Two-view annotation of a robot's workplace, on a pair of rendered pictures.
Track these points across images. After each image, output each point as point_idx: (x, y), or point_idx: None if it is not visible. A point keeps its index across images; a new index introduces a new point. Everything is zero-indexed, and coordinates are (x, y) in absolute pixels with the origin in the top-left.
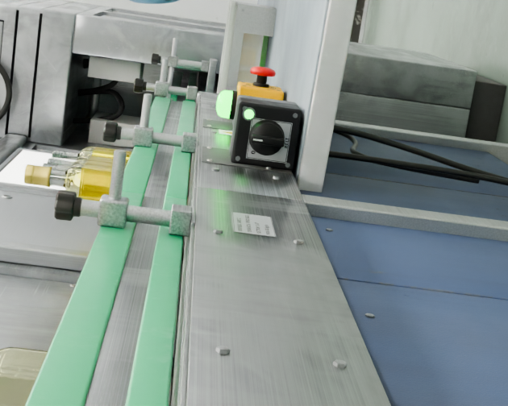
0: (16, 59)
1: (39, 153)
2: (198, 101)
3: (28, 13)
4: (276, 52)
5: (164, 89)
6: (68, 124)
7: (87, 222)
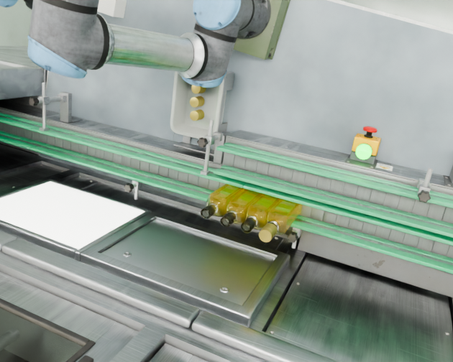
0: None
1: None
2: (224, 141)
3: None
4: (279, 105)
5: (213, 139)
6: None
7: (199, 242)
